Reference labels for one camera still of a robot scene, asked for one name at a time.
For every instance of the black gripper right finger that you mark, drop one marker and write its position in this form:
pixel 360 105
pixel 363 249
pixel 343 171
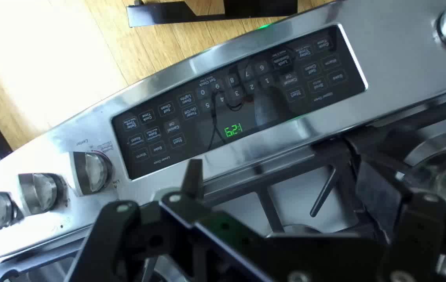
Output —
pixel 421 235

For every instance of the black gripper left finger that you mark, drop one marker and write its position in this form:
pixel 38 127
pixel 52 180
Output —
pixel 123 240

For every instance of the black cast iron stove grates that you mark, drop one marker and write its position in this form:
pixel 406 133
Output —
pixel 349 157

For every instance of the stainless steel gas range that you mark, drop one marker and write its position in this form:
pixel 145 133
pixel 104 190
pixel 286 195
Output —
pixel 390 63

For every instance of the black oven control panel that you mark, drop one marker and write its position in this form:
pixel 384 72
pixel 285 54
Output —
pixel 296 72

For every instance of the black metal stand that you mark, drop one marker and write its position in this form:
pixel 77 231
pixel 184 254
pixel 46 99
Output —
pixel 181 13

